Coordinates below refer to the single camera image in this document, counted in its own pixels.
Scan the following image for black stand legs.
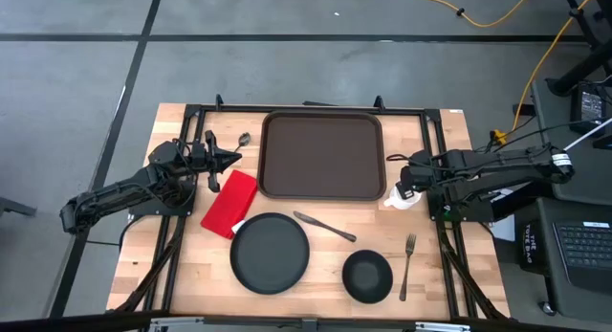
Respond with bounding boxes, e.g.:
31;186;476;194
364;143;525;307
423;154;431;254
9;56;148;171
546;0;612;98

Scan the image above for black plate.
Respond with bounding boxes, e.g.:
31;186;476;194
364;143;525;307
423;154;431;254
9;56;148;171
229;211;311;296

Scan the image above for metal spoon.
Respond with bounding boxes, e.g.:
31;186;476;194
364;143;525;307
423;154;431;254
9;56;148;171
232;131;252;154

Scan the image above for black aluminium table frame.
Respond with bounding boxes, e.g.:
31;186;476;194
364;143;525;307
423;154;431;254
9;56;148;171
107;93;511;332

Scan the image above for black keyboard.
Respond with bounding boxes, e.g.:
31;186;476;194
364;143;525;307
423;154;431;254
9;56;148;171
553;220;612;295

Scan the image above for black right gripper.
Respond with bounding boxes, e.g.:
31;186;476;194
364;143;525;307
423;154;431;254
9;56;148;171
395;149;434;200

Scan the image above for brown plastic tray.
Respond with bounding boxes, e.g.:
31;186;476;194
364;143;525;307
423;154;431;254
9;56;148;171
256;109;387;202

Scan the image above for red cloth napkin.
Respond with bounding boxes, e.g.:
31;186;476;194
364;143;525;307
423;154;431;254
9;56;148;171
199;168;259;240

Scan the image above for yellow cable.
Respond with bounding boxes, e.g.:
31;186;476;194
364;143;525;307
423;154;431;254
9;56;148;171
511;0;606;132
392;0;536;29

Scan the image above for dark metal fork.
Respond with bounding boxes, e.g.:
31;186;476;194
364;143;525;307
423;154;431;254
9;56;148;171
399;232;418;302

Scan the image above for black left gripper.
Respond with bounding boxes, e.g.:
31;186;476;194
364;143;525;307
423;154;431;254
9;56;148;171
190;129;243;193

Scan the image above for dark grey side desk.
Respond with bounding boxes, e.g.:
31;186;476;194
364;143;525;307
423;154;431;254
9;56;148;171
514;76;612;323

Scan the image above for black bowl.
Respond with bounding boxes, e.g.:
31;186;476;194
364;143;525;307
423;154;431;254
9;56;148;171
341;249;394;305

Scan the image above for white cable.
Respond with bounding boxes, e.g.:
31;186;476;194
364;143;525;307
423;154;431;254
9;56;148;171
562;129;612;152

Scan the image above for grey metal foot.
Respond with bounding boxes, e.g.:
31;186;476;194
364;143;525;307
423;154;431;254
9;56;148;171
0;196;38;218

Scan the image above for white mug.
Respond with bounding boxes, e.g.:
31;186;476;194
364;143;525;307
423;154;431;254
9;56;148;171
383;182;423;211

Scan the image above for dark metal knife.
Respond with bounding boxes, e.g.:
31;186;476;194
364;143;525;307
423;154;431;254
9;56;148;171
293;210;358;243

